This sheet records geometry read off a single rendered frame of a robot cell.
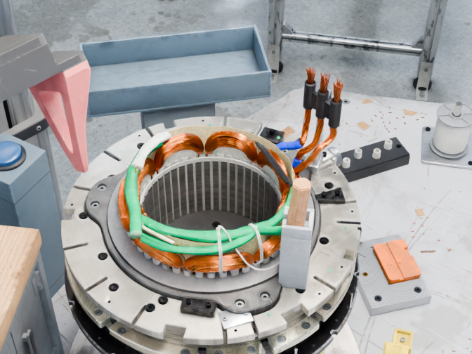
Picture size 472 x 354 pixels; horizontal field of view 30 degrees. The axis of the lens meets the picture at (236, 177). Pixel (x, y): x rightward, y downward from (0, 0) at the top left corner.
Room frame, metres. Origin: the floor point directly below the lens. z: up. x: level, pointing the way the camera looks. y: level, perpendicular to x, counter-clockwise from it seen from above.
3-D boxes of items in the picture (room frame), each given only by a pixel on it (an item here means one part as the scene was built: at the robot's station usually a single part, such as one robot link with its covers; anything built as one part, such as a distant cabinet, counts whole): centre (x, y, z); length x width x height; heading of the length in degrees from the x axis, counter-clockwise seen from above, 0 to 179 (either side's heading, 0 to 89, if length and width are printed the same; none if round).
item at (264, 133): (0.77, -0.04, 1.09); 0.03 x 0.02 x 0.02; 67
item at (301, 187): (0.55, -0.06, 1.20); 0.02 x 0.02 x 0.06
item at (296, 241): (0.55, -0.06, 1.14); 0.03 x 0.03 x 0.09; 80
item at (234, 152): (0.71, 0.01, 1.12); 0.05 x 0.01 x 0.02; 80
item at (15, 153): (0.79, 0.29, 1.04); 0.04 x 0.04 x 0.01
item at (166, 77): (0.95, 0.09, 0.92); 0.25 x 0.11 x 0.28; 101
